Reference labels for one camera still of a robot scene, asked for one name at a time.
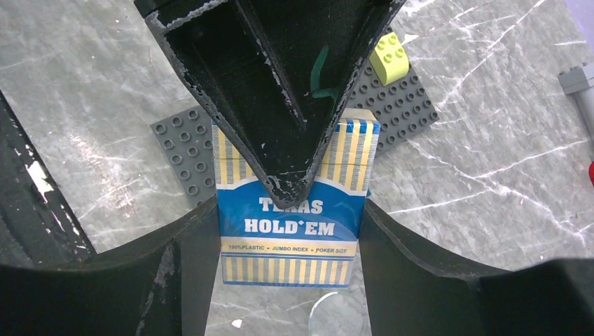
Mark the grey cylinder tool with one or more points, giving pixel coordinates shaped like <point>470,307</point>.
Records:
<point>577,83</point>

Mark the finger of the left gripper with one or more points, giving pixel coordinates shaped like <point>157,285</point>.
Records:
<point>275,76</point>
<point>38,227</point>

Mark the upper grey lego baseplate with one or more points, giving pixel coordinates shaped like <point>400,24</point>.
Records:
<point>403,108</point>

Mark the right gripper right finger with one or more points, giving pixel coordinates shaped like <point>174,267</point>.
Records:
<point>416,287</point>

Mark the grey lego baseplate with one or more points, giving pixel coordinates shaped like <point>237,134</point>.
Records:
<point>185,140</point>
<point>403,108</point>

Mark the lower grey lego baseplate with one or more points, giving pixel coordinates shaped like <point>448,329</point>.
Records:
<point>185,140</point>

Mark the clear round plastic disc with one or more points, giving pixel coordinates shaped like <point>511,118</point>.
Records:
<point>339,313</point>

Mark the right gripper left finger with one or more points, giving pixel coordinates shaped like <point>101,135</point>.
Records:
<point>158,284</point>

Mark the lime green lego brick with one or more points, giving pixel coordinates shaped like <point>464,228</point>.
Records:
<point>389,59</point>

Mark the red block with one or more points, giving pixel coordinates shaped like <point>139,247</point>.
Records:
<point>591,172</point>

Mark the blue texas holdem card box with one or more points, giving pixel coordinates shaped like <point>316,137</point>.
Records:
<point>312,244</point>

